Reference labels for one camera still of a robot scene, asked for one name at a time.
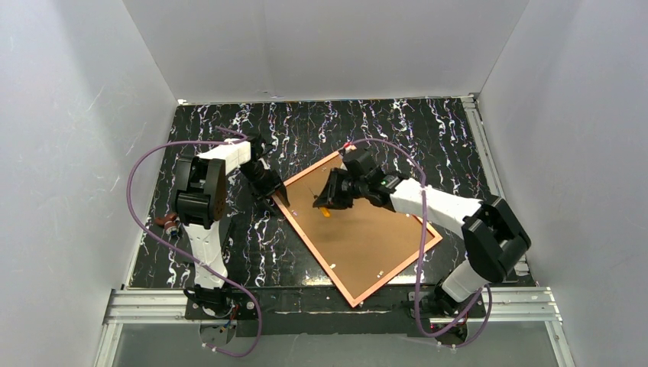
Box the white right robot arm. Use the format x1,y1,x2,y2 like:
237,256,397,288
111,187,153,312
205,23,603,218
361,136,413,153
313,149,532,306

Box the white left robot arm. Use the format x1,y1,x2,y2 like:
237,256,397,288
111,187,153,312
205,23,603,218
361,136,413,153
170,135,290,289

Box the aluminium front rail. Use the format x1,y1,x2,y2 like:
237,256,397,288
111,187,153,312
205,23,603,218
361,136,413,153
102,287,562,324

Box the red picture frame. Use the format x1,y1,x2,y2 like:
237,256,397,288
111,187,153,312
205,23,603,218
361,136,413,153
272,152,423,307

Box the yellow handled screwdriver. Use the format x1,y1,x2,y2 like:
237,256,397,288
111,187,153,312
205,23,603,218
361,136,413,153
308,187,332,218

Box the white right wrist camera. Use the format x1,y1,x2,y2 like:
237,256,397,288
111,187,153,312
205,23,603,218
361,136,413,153
338,143,357,156

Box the brown copper pipe fitting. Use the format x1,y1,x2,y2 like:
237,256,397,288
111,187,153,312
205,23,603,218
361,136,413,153
154,212,180,237

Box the aluminium rail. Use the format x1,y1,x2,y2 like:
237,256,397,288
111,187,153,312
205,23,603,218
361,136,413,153
102,287,562,324
460,96,531,283

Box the aluminium right side rail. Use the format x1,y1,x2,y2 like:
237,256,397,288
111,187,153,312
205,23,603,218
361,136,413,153
460,96,531,283

